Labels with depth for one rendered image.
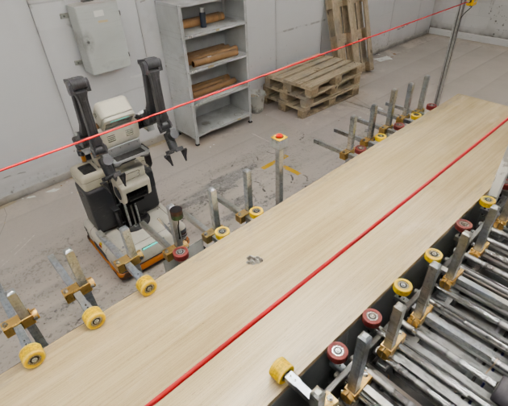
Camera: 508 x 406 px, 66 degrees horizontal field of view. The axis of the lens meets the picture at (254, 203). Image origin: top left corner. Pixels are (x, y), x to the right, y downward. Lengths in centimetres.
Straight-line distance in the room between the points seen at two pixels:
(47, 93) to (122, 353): 313
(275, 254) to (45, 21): 313
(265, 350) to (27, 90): 342
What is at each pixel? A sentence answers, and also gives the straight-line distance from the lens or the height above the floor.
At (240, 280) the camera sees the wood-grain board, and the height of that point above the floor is 90.
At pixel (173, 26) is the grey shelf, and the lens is 446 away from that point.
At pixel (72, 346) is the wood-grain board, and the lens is 183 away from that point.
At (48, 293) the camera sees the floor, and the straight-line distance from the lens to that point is 343.
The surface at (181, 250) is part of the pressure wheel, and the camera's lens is 203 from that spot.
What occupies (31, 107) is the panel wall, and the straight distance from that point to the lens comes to 437.
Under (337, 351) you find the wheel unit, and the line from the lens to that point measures 164.
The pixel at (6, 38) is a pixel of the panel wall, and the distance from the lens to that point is 421.
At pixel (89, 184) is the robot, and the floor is 75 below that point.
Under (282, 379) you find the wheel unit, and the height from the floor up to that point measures 94.
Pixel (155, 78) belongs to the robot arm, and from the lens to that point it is 242.
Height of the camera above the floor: 229
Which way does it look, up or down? 37 degrees down
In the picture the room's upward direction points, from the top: 3 degrees counter-clockwise
